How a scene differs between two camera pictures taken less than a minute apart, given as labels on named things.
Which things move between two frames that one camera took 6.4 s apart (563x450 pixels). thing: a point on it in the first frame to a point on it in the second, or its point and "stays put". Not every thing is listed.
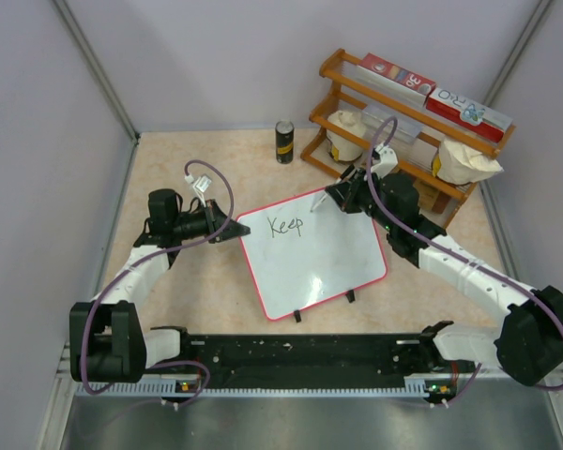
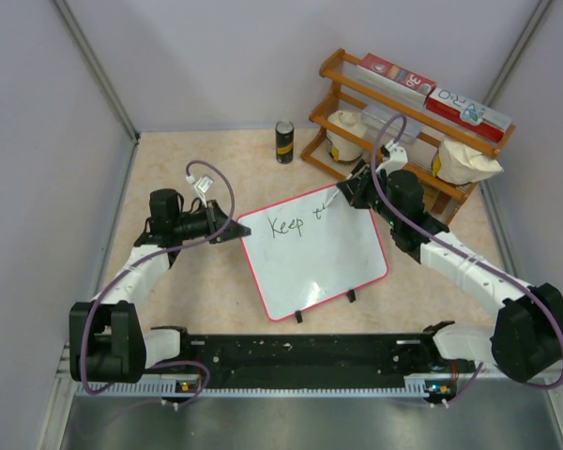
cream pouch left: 342,146 stays put
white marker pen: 319,202 to 331,198
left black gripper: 217,219 stays put
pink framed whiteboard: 300,259 stays put
